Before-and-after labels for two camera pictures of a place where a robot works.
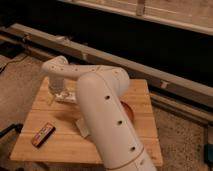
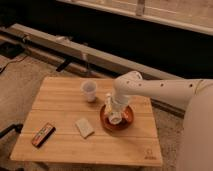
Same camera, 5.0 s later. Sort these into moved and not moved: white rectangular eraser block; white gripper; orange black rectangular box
Moved: white gripper
Not moved: orange black rectangular box; white rectangular eraser block
